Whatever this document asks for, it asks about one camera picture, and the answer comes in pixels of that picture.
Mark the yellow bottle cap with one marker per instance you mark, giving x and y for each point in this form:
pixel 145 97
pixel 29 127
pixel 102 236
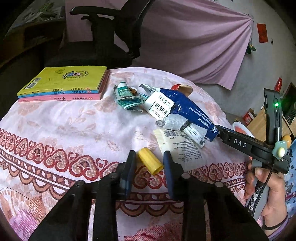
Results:
pixel 152 163

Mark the grey crumpled tube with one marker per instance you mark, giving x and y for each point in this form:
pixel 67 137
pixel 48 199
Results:
pixel 176 122

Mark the red hanging bag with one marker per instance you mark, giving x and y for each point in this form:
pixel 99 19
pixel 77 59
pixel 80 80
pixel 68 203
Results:
pixel 278 85

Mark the yellow book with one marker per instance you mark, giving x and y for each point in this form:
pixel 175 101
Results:
pixel 63 79

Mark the white skin cream box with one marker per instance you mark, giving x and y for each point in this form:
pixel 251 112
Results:
pixel 158 105

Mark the black office chair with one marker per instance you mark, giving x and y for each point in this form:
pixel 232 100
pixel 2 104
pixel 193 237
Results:
pixel 116 39

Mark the floral pink tablecloth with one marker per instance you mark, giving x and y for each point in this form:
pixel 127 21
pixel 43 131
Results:
pixel 47 146

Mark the black camera module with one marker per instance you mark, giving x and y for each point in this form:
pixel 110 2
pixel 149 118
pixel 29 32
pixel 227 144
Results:
pixel 273 111

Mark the red paper on wall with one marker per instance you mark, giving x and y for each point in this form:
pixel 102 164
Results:
pixel 262 33

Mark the white label packet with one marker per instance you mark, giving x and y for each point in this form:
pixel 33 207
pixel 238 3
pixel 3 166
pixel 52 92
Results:
pixel 183 149

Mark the pink book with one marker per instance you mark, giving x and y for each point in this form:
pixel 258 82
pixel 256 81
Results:
pixel 88 96

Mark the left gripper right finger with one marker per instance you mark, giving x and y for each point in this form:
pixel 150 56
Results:
pixel 211 211

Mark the green crumpled wrapper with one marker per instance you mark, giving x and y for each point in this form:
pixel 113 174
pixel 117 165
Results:
pixel 128 98

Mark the blue plastic package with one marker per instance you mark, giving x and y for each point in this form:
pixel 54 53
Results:
pixel 189 110

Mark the pink hanging sheet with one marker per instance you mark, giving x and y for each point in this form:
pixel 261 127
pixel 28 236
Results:
pixel 202 41

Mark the wooden cabinet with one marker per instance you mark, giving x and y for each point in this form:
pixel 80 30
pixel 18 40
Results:
pixel 258 127

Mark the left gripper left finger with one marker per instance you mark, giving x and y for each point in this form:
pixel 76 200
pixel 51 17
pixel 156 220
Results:
pixel 69 219

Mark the person's right hand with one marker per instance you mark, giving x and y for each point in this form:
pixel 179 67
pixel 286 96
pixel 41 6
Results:
pixel 275 210

